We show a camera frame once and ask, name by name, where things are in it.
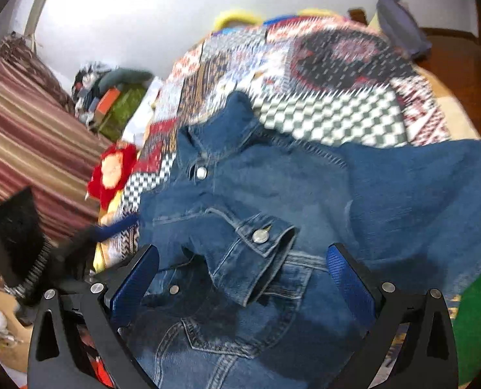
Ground red yellow plush toy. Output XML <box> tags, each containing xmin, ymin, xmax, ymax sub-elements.
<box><xmin>86</xmin><ymin>141</ymin><xmax>138</xmax><ymax>211</ymax></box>

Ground blue denim jacket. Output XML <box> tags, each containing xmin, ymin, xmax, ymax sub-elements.
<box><xmin>128</xmin><ymin>91</ymin><xmax>481</xmax><ymax>388</ymax></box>

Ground striped red curtain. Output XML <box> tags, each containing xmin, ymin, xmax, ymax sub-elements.
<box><xmin>0</xmin><ymin>31</ymin><xmax>114</xmax><ymax>293</ymax></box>

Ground purple backpack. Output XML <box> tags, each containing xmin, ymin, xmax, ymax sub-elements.
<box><xmin>377</xmin><ymin>0</ymin><xmax>432</xmax><ymax>60</ymax></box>

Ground pile of clothes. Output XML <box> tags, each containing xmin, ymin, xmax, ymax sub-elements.
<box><xmin>71</xmin><ymin>62</ymin><xmax>154</xmax><ymax>141</ymax></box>

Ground green cloth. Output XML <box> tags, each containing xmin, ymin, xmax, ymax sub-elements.
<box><xmin>453</xmin><ymin>275</ymin><xmax>481</xmax><ymax>386</ymax></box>

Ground patchwork patterned bedspread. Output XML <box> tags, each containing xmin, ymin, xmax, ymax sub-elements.
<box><xmin>93</xmin><ymin>15</ymin><xmax>481</xmax><ymax>276</ymax></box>

